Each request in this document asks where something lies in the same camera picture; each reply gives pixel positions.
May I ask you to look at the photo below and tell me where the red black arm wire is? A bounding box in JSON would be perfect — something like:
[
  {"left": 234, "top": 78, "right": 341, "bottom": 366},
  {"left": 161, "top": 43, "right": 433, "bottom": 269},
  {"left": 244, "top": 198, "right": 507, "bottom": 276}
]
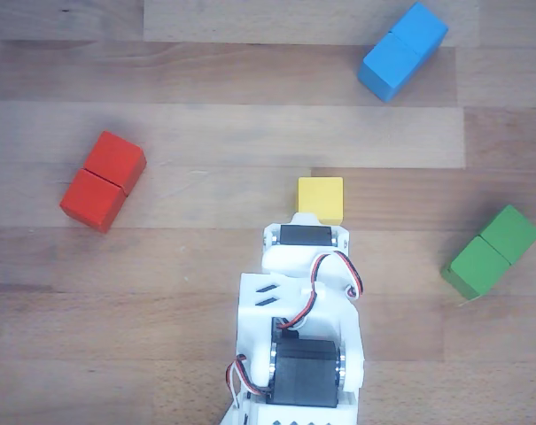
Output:
[{"left": 225, "top": 353, "right": 268, "bottom": 408}]

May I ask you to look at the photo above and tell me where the yellow wooden cube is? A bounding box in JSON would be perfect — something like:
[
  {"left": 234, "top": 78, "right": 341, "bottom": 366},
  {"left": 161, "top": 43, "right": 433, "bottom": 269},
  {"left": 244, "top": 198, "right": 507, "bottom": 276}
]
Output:
[{"left": 296, "top": 176, "right": 345, "bottom": 227}]

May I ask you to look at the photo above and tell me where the green wooden block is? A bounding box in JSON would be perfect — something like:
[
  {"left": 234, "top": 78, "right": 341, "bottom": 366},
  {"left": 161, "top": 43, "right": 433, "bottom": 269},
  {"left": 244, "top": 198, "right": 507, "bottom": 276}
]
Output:
[{"left": 440, "top": 204, "right": 536, "bottom": 301}]

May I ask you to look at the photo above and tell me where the blue wooden block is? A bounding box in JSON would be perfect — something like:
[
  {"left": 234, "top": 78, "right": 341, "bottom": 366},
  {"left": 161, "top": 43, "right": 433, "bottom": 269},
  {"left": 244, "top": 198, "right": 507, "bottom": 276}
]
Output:
[{"left": 357, "top": 1, "right": 449, "bottom": 104}]

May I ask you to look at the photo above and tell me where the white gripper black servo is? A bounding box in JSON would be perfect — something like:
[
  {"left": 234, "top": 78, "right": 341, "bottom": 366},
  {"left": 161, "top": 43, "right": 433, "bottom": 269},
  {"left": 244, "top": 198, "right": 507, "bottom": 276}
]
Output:
[{"left": 261, "top": 212, "right": 365, "bottom": 303}]

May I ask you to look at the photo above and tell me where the red wooden block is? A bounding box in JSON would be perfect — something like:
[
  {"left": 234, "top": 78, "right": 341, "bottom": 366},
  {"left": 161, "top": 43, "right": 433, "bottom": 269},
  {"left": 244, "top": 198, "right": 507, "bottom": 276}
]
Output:
[{"left": 58, "top": 130, "right": 148, "bottom": 235}]

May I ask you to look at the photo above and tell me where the red black gripper servo wire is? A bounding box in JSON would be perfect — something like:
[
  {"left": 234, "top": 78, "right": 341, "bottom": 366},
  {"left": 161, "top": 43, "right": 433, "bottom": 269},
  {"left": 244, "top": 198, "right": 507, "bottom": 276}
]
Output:
[{"left": 278, "top": 250, "right": 366, "bottom": 331}]

